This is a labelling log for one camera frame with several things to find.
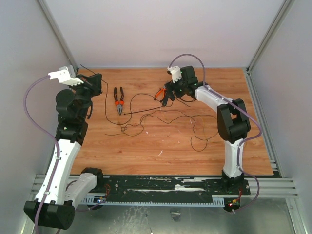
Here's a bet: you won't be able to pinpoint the grey slotted cable duct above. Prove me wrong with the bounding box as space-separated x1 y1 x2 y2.
80 194 226 208

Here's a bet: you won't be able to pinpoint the large orange black pliers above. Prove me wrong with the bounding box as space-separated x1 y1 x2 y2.
114 87 124 115

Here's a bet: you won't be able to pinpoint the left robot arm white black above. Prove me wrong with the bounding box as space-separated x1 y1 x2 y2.
23 70 105 233

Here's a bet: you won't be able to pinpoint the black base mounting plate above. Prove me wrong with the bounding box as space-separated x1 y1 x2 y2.
88 175 251 203

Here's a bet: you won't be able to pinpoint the black wire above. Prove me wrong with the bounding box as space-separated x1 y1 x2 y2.
80 63 220 152

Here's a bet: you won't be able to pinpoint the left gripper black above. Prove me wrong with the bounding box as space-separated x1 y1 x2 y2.
68 73 103 119

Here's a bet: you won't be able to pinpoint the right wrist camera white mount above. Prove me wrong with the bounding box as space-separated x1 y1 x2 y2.
167 66 182 83

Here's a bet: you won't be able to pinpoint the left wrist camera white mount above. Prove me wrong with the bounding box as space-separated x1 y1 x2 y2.
48 65 84 86

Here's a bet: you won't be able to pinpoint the aluminium frame rails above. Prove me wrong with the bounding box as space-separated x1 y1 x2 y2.
30 156 299 199

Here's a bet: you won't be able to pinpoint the small orange black pliers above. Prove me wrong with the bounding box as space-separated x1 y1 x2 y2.
154 87 166 102

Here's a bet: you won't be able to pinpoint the black zip tie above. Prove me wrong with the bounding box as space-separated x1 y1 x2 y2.
123 106 162 115

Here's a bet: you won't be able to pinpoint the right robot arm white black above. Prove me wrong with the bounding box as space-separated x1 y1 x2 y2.
161 66 251 194

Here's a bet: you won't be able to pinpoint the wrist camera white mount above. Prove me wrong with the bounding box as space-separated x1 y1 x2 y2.
167 66 182 83
48 65 84 86

